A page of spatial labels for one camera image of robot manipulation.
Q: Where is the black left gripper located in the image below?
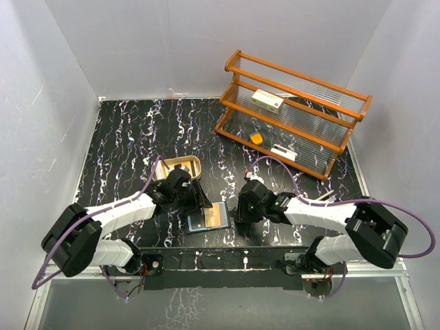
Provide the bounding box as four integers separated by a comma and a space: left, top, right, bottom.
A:
172, 179, 212, 216

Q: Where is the black blue card holder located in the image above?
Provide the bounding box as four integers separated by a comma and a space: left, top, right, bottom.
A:
187, 201, 230, 234

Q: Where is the beige oval plastic tray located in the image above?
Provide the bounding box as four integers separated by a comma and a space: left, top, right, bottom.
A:
159, 155, 201, 179

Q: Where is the stack of credit cards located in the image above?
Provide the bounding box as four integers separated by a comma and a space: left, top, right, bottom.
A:
155, 162, 169, 180

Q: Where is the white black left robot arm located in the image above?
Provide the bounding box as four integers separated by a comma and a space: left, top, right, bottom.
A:
41, 168, 212, 277

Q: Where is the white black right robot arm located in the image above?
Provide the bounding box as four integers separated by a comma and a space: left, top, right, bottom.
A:
234, 179, 408, 273

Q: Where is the white black small device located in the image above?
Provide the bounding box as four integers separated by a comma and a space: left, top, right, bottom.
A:
270, 144, 298, 162

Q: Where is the small orange yellow block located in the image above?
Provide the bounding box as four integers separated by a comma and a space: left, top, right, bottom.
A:
250, 133, 264, 145

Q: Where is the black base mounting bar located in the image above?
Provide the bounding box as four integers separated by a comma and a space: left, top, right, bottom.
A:
142, 247, 305, 291

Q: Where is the orange wooden shelf rack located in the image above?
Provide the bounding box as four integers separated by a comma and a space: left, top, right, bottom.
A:
215, 49, 372, 180

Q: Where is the white red small box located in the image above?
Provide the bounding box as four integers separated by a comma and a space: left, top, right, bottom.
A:
251, 89, 284, 114

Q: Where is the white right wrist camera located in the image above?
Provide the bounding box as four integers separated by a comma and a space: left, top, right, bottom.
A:
245, 172, 265, 184

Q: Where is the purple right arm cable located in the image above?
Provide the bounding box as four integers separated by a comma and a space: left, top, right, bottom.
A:
244, 156, 437, 259

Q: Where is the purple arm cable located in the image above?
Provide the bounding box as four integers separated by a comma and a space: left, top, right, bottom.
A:
244, 156, 437, 259
31, 155, 164, 290

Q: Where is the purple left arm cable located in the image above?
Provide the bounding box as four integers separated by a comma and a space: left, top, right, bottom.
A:
31, 155, 164, 290

